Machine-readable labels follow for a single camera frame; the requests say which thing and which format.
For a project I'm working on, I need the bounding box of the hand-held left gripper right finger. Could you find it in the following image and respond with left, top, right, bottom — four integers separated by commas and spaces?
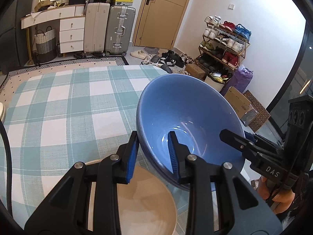
167, 131, 283, 235

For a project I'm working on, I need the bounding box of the small brown cardboard box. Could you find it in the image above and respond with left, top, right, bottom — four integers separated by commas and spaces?
185, 64, 206, 80

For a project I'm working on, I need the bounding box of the white trash bin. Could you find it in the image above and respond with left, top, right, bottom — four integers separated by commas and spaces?
204, 72, 225, 92

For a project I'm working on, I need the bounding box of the flat cardboard box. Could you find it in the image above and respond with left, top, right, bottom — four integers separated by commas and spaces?
34, 0, 53, 11

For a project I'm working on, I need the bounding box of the woven laundry basket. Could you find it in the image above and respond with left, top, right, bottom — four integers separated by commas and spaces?
34, 26, 57, 63

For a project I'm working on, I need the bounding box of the beige suitcase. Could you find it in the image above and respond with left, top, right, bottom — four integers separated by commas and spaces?
84, 2, 111, 57

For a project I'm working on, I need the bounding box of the large printed cardboard box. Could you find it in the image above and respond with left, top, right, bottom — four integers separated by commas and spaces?
224, 86, 252, 119

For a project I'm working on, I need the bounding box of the pile of dark shoes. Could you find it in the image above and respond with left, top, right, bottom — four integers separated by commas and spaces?
140, 50, 196, 75

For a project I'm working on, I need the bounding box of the cream round plate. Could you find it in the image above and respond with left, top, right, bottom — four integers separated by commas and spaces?
84, 160, 178, 235

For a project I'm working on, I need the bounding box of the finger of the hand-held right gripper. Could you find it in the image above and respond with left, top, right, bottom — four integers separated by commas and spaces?
245, 132, 284, 152
219, 129, 260, 157

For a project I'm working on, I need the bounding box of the purple bag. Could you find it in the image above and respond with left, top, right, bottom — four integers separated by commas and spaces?
228, 65, 253, 93

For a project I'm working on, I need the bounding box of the person's right hand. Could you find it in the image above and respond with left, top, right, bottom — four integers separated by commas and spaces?
258, 175, 296, 214

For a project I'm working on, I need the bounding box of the dark grey fridge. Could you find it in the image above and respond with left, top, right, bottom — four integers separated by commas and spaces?
0, 0, 33, 75

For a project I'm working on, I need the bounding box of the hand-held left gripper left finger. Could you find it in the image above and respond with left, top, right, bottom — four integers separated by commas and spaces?
24, 130, 140, 235

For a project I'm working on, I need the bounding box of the teal checked tablecloth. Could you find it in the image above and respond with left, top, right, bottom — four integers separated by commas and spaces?
0, 65, 245, 235

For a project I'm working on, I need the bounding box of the wooden door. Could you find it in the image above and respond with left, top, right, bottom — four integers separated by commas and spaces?
133, 0, 197, 51

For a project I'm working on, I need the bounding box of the black framed glass door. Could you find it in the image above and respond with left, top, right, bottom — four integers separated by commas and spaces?
265, 17, 313, 142

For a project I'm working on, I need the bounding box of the shoe rack with shoes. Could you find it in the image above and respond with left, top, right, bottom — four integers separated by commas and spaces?
199, 15, 252, 70

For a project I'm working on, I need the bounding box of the silver suitcase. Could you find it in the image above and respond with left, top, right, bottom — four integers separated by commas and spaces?
105, 5, 136, 56

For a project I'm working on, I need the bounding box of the brown dotted paper bag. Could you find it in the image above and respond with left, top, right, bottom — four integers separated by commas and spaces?
241, 90, 271, 133

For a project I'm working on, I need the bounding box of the gold metal shoe rack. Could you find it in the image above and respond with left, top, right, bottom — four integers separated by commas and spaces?
198, 22, 251, 71

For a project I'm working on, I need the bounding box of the black cable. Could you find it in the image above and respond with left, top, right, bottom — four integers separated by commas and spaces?
0, 121, 14, 216

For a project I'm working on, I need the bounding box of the pair of beige slippers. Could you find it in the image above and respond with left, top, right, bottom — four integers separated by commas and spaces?
130, 50, 147, 59

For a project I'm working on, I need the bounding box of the white dressing table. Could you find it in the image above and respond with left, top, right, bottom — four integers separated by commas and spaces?
21, 4, 86, 54

